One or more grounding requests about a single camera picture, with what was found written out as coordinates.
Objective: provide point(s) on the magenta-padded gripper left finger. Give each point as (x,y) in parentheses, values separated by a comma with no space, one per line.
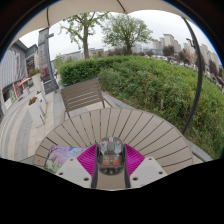
(73,171)

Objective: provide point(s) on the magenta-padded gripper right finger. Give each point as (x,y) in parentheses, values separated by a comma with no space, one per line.
(148,171)

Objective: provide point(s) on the transparent computer mouse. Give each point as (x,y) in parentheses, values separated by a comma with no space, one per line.
(111,160)

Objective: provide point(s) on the flower print mouse pad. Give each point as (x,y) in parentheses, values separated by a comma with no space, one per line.
(60,156)

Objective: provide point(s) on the white planter with orange flowers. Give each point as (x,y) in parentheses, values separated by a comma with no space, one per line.
(35,113)

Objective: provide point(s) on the grey slatted chair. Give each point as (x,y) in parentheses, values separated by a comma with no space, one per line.
(81,95)

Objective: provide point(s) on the white planter with pink flowers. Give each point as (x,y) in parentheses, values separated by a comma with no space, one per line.
(36,81)

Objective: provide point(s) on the dark curved parasol pole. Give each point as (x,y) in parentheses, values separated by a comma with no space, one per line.
(199,83)

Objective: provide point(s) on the grey shopfront building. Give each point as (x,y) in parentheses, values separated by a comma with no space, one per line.
(13,66)

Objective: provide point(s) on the tall grey sign pillar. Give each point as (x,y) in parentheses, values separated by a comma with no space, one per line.
(44,50)

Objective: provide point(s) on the sparse-leaved tree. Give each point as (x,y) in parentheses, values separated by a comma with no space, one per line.
(86,46)

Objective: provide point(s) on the far apartment buildings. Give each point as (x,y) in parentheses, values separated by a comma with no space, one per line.
(170,40)

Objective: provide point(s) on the leafy round tree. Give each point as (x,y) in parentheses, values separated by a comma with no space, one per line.
(128,33)

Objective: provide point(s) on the beige parasol canopy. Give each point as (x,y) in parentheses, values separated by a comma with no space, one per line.
(83,6)

